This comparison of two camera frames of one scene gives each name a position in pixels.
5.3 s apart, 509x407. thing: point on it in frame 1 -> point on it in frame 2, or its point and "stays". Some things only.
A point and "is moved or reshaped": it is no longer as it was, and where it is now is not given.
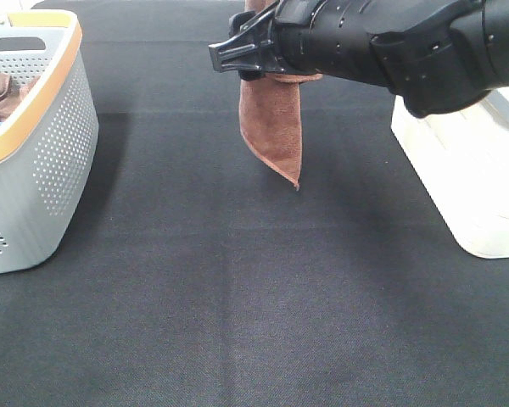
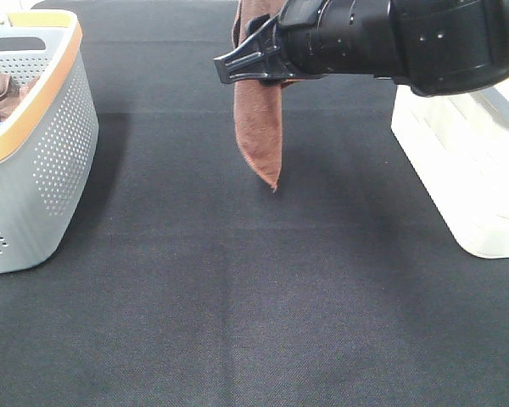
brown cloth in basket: [2, 96] stays
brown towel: [270, 113] is moved or reshaped
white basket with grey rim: [472, 162] stays
